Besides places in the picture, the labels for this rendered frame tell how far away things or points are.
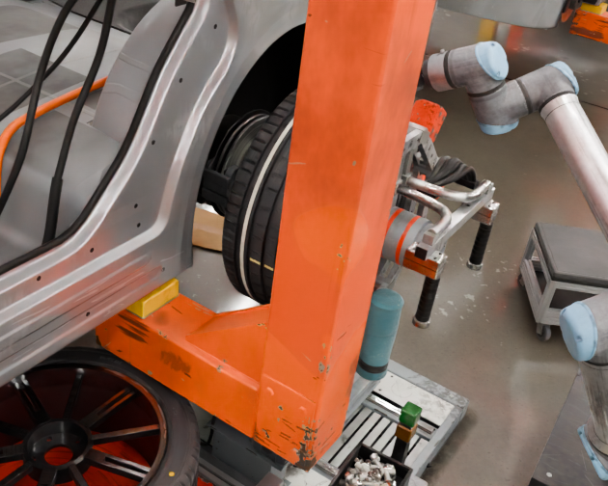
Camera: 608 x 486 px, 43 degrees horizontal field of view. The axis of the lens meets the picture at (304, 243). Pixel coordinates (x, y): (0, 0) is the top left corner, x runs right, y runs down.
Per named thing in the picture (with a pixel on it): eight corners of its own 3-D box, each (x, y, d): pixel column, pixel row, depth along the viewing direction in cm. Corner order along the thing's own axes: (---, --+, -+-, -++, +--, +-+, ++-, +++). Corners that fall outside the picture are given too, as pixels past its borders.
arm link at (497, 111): (533, 124, 184) (518, 77, 178) (486, 144, 186) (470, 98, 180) (521, 111, 192) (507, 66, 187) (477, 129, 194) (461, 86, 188)
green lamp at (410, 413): (404, 411, 185) (408, 399, 183) (420, 419, 184) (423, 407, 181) (397, 420, 182) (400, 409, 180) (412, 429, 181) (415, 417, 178)
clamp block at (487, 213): (465, 206, 216) (470, 190, 213) (496, 219, 212) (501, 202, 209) (457, 213, 212) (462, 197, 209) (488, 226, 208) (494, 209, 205)
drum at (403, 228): (375, 233, 221) (384, 190, 213) (443, 263, 212) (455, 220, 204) (350, 254, 210) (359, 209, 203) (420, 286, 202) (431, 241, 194)
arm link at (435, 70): (448, 92, 183) (439, 51, 180) (429, 95, 186) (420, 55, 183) (462, 84, 190) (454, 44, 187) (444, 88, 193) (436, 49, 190)
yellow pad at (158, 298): (140, 274, 208) (141, 258, 205) (179, 295, 202) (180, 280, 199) (102, 297, 198) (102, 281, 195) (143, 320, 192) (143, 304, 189)
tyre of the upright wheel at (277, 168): (271, 56, 186) (189, 306, 200) (355, 87, 176) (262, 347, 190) (374, 93, 244) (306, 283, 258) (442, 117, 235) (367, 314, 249)
